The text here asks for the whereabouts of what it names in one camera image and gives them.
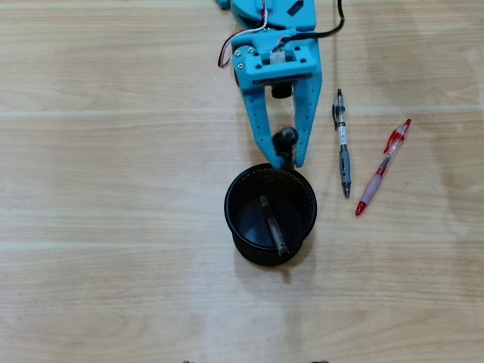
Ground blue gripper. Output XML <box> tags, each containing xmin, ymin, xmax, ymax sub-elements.
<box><xmin>231</xmin><ymin>29</ymin><xmax>324</xmax><ymax>170</ymax></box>

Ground clear pen with grey grip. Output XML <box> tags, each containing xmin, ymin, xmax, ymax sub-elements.
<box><xmin>331</xmin><ymin>88</ymin><xmax>352</xmax><ymax>199</ymax></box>

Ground clear pen with black grip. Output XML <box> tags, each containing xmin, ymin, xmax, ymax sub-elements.
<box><xmin>259</xmin><ymin>194</ymin><xmax>291</xmax><ymax>259</ymax></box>

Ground red gel pen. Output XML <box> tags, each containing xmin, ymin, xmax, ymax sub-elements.
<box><xmin>354</xmin><ymin>118</ymin><xmax>412</xmax><ymax>217</ymax></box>

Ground black mesh pen holder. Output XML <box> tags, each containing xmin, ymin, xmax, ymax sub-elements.
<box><xmin>223</xmin><ymin>163</ymin><xmax>318</xmax><ymax>268</ymax></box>

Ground wrist camera on blue mount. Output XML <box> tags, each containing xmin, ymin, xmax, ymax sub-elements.
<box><xmin>244</xmin><ymin>45</ymin><xmax>318</xmax><ymax>100</ymax></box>

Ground red white servo wires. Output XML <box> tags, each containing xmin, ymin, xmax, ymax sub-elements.
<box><xmin>218</xmin><ymin>23</ymin><xmax>274</xmax><ymax>69</ymax></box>

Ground black camera cable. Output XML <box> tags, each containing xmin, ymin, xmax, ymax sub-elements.
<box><xmin>272</xmin><ymin>0</ymin><xmax>346</xmax><ymax>52</ymax></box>

